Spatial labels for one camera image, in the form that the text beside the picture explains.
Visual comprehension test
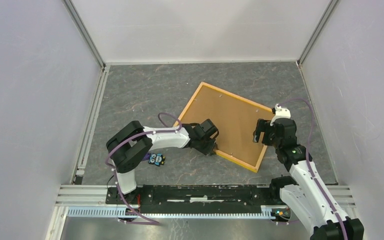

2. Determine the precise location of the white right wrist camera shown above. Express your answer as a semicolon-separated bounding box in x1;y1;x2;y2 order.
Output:
270;103;291;126

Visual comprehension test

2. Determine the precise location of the brown cardboard backing board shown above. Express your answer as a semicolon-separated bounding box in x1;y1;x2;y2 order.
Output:
178;85;274;168

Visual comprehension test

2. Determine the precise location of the aluminium frame rail front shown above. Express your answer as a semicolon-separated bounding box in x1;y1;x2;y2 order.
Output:
46;177;365;240

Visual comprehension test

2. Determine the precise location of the blue owl figure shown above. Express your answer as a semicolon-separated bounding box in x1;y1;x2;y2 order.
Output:
148;153;166;167

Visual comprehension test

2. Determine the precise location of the red purple block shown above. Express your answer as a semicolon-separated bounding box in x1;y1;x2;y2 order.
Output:
142;152;152;162

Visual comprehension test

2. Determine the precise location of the aluminium corner post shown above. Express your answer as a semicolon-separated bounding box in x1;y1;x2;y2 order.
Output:
296;0;340;68
62;0;106;69

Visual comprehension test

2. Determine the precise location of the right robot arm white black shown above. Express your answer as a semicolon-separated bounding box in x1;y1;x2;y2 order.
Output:
253;117;365;240

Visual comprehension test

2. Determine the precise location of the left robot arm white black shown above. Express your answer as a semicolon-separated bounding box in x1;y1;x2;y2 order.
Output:
105;119;219;204

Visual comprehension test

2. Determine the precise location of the aluminium corner post right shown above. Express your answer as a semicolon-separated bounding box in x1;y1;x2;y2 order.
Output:
296;0;340;68

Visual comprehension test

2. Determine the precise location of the aluminium corner post left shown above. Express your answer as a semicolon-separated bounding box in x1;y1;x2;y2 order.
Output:
62;0;106;69

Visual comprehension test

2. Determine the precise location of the yellow wooden picture frame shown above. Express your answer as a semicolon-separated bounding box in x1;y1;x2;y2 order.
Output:
173;81;276;174

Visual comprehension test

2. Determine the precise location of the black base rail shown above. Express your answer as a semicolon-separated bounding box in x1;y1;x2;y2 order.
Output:
105;184;287;215

